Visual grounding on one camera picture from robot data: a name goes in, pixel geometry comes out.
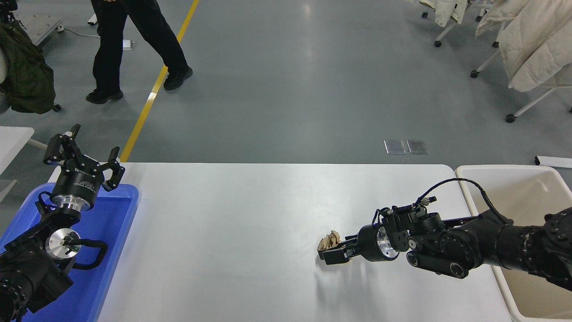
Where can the blue plastic tray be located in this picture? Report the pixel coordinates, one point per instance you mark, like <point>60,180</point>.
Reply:
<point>111,250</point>

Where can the tan paper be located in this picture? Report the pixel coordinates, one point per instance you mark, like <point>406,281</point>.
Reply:
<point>330,240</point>

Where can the large cream quilted coat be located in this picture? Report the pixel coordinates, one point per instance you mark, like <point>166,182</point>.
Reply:
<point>536,44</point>

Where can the white power brick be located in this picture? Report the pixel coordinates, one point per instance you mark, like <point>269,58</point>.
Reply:
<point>128,44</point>

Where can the white flat bar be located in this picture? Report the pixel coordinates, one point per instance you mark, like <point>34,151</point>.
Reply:
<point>554,162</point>

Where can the dark green backpack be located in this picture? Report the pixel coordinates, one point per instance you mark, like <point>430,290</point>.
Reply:
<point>29,76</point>

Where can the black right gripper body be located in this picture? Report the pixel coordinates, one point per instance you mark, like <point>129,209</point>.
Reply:
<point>368,243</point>

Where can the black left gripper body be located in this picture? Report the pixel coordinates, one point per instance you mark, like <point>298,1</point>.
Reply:
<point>80,183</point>

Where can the black machine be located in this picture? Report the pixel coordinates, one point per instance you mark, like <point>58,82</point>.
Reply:
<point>6,6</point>

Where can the large pale plastic bin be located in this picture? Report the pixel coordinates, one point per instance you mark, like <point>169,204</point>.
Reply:
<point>514,188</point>

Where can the small cream coat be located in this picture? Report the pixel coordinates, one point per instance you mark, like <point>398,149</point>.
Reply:
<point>444,11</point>

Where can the white side table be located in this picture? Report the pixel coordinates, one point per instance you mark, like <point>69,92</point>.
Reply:
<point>13,143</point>

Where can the grey wheeled platform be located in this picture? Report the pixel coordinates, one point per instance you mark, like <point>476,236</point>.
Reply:
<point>44,24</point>

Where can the white metal table foot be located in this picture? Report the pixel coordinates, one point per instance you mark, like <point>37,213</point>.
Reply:
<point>91,20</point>

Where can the person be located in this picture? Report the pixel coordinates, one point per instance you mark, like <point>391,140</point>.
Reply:
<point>107,44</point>

